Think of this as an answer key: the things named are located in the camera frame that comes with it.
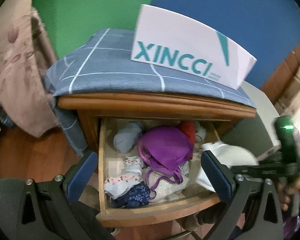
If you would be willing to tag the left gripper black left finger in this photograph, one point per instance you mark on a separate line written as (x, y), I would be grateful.
(42, 203)

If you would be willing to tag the wooden nightstand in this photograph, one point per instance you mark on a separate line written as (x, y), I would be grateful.
(93, 107)

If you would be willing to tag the grey white underwear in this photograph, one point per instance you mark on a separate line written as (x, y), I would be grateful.
(163, 190)

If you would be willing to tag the light blue sock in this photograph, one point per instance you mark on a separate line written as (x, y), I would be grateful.
(127, 136)

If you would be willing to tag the blue checked cloth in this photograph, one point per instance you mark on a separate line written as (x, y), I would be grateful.
(103, 64)

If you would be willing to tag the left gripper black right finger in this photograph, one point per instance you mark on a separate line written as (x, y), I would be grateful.
(243, 188)

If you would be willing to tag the purple patterned sleeve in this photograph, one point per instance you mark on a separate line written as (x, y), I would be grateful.
(290, 226)

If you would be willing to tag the white pink floral underwear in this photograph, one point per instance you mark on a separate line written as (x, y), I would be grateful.
(116, 187)

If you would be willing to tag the white XINCCI shoe box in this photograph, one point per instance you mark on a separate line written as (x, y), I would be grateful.
(172, 40)

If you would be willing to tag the navy floral underwear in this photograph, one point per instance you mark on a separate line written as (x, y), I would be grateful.
(137, 196)

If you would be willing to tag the red underwear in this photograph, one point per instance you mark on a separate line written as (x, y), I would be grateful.
(188, 128)

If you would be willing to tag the purple bra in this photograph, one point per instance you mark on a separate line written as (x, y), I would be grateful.
(164, 149)

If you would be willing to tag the pink floral curtain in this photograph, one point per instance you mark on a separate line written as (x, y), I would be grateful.
(25, 56)

